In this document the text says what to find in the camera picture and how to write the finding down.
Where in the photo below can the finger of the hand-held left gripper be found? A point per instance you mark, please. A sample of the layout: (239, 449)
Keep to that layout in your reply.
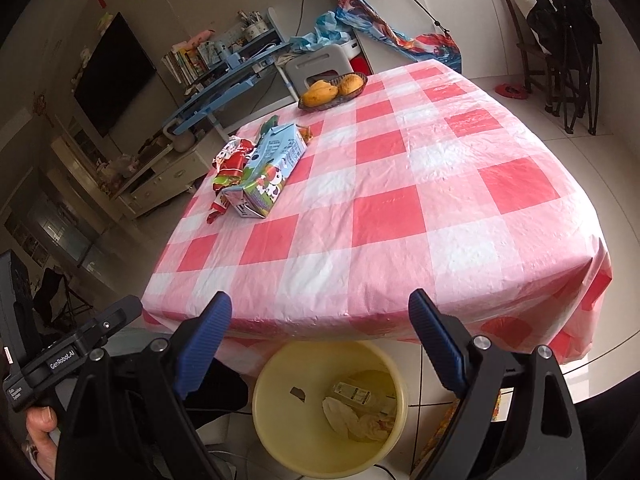
(117, 315)

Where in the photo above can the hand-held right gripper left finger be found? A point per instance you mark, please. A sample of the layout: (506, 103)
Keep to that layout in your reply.
(210, 340)

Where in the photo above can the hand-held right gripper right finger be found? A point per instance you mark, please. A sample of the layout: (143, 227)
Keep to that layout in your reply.
(435, 345)

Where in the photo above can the yellow trash bin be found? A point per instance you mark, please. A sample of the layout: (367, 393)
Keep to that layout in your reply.
(280, 435)

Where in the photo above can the blue milk carton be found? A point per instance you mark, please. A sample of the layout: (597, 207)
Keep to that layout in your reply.
(270, 170)

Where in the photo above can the red snack wrapper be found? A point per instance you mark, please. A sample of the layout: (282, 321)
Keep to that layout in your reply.
(232, 160)

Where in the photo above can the person's left hand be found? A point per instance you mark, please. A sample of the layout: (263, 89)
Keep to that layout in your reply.
(44, 425)

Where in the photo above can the black camping chair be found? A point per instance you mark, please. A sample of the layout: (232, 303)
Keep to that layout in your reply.
(55, 295)

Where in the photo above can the colourful crochet cushion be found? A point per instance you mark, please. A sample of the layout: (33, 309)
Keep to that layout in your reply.
(495, 402)

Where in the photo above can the small pale cardboard box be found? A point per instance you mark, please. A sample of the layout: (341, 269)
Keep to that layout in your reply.
(352, 394)

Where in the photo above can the crumpled beige paper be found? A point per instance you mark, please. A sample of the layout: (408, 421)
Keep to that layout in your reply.
(350, 420)

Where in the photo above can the white television cabinet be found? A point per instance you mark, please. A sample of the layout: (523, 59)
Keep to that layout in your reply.
(160, 180)

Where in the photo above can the red white checkered tablecloth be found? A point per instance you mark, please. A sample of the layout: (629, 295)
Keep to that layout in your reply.
(400, 185)

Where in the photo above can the green wrapper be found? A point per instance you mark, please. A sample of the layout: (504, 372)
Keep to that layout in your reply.
(268, 125)

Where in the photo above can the orange peel piece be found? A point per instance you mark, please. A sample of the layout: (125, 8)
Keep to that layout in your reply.
(305, 133)

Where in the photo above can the black flat television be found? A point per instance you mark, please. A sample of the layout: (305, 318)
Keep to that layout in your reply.
(115, 75)

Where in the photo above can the blue study desk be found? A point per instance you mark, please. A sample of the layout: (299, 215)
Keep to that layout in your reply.
(225, 87)

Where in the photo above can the row of books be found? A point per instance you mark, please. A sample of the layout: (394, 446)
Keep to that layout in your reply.
(187, 62)

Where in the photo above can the dark woven fruit basket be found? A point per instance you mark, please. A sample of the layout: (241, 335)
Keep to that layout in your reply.
(330, 103)

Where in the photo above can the red slipper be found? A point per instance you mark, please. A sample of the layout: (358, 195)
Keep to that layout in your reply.
(512, 91)

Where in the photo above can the yellow mango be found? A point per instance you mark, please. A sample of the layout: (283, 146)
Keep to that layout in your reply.
(351, 85)
(320, 92)

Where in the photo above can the white plastic stool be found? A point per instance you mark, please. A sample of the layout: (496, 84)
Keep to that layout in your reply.
(310, 67)

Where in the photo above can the pink plush toy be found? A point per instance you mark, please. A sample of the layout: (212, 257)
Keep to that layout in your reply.
(202, 36)

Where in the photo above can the black folding chair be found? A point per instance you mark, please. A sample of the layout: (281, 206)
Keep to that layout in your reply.
(580, 90)

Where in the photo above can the dark wooden chair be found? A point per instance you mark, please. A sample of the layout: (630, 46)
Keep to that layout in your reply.
(522, 60)

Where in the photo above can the colourful printed bag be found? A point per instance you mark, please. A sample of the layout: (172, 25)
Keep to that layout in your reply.
(400, 40)

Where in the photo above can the white pen holder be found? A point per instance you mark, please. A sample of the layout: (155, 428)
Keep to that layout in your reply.
(252, 30)

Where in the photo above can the blue plastic bag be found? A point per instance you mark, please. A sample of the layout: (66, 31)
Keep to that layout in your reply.
(322, 30)

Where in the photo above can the black jacket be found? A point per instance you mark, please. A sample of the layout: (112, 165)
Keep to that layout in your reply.
(570, 15)

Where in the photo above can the dark scrap on bin wall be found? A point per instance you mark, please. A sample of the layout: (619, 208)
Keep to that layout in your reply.
(298, 394)

